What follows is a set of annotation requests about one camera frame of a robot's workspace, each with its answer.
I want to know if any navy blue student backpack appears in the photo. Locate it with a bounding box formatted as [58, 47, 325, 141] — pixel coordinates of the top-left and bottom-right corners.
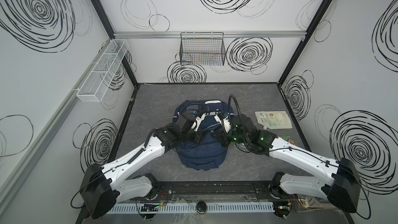
[173, 100, 228, 171]

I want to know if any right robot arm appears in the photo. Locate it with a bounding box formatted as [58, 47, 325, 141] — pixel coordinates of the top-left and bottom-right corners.
[214, 114, 364, 213]

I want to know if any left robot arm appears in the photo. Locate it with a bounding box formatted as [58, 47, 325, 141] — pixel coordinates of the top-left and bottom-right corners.
[77, 112, 206, 219]

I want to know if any white refill pouch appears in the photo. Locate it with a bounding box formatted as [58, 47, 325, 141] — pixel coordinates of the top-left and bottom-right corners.
[255, 111, 292, 130]

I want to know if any green snack packet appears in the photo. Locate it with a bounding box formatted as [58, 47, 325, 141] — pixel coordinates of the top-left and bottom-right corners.
[280, 135, 296, 146]

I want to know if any black round knob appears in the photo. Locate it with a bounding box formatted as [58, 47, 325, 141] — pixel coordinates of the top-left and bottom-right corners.
[196, 201, 207, 215]

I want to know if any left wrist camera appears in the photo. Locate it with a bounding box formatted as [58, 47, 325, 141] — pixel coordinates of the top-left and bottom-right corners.
[191, 112, 206, 132]

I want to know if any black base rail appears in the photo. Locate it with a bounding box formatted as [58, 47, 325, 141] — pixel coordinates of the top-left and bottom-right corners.
[90, 180, 340, 202]

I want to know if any white slotted cable duct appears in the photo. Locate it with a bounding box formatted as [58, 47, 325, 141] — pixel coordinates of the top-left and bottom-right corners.
[108, 202, 274, 214]

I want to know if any black wire basket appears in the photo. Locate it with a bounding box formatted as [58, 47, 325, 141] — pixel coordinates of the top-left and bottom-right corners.
[179, 32, 227, 66]

